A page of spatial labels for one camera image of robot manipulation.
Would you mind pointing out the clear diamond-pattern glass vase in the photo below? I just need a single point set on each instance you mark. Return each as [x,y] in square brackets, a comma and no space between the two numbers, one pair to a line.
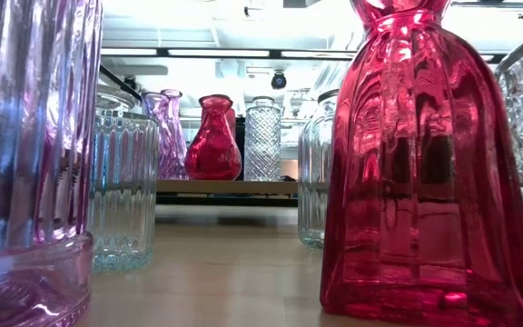
[262,145]

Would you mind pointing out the red pear-shaped glass vase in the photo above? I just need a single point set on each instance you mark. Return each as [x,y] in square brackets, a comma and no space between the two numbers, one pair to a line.
[214,154]

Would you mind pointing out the clear ribbed glass jar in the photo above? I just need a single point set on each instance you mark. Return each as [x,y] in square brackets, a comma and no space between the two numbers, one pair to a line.
[313,181]
[123,181]

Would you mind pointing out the pink swirl glass vase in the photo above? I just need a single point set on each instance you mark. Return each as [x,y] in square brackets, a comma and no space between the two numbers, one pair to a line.
[166,154]

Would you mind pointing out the slender pink glass vase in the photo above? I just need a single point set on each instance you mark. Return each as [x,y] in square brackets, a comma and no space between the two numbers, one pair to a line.
[174,102]

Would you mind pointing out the large red pleated vase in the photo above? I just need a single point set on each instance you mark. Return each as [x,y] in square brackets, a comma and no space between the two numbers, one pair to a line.
[425,181]

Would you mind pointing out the large pink ribbed vase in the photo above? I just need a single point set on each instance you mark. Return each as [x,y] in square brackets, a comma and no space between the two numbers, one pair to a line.
[25,136]

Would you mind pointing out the black metal wooden shelf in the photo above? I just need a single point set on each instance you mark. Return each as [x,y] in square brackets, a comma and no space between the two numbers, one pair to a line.
[225,186]

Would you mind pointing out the black overhead light bar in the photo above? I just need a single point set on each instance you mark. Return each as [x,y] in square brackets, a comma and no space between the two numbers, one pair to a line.
[274,53]

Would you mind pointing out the black ceiling camera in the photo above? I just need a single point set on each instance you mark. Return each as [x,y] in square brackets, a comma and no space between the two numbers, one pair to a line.
[279,82]

